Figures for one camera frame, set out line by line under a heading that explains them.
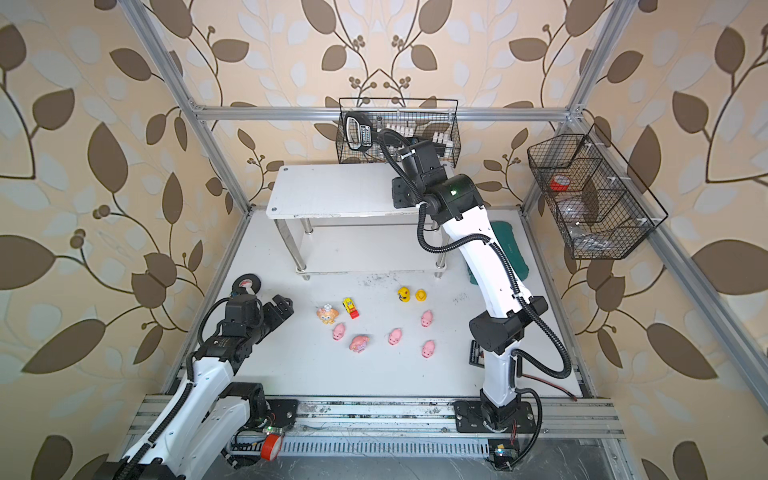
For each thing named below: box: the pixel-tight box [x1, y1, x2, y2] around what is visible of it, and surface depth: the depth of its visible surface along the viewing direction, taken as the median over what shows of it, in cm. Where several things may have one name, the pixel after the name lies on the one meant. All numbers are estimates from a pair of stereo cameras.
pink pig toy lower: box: [421, 340, 436, 359], surface depth 86 cm
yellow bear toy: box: [397, 287, 411, 303], surface depth 97 cm
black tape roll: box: [232, 273, 261, 294], surface depth 101 cm
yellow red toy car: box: [342, 297, 360, 320], surface depth 94 cm
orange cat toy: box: [316, 308, 340, 325], surface depth 88 cm
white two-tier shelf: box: [266, 163, 447, 280], surface depth 82 cm
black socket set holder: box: [344, 112, 454, 151], surface depth 86 cm
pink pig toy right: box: [421, 310, 433, 328], surface depth 92 cm
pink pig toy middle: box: [388, 328, 403, 346], surface depth 88 cm
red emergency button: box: [261, 433, 279, 461], surface depth 68 cm
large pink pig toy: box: [349, 335, 370, 353], surface depth 84 cm
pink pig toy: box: [332, 323, 346, 341], surface depth 90 cm
